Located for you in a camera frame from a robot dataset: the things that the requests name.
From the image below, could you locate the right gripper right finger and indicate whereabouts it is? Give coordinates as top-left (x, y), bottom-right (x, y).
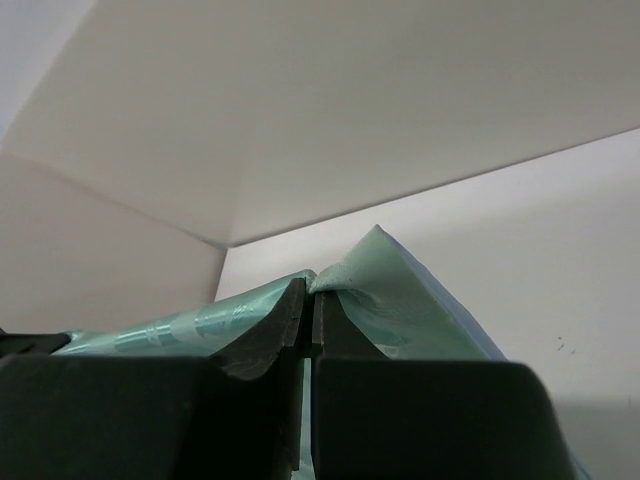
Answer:
top-left (310, 292), bottom-right (385, 360)

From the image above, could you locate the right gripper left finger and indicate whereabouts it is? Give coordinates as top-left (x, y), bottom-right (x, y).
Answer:
top-left (207, 278), bottom-right (306, 470)

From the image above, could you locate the green patterned cloth placemat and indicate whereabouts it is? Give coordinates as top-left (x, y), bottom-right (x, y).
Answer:
top-left (49, 223), bottom-right (596, 480)

